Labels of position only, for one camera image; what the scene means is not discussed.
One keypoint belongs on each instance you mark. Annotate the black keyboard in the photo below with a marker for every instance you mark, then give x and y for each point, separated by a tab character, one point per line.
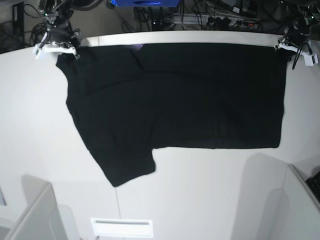
314	185

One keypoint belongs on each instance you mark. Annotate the white cabinet left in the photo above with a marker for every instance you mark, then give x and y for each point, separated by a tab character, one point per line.
43	218

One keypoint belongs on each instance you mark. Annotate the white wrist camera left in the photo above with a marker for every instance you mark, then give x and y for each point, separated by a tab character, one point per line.
310	59

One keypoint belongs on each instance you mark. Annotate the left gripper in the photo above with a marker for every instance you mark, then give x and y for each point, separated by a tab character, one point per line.
296	40

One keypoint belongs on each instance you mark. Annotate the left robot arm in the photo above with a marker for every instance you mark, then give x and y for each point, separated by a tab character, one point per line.
304	15

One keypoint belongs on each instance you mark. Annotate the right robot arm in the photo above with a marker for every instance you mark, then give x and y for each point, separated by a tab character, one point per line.
55	12

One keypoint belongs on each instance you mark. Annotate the white slotted tray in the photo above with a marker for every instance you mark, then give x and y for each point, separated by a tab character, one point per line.
122	228

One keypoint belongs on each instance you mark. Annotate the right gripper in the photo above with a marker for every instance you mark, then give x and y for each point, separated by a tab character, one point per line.
58	39

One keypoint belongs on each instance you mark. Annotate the blue box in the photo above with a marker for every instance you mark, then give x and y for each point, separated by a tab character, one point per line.
145	3

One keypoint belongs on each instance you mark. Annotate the black T-shirt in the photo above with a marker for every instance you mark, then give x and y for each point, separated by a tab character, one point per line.
126	101

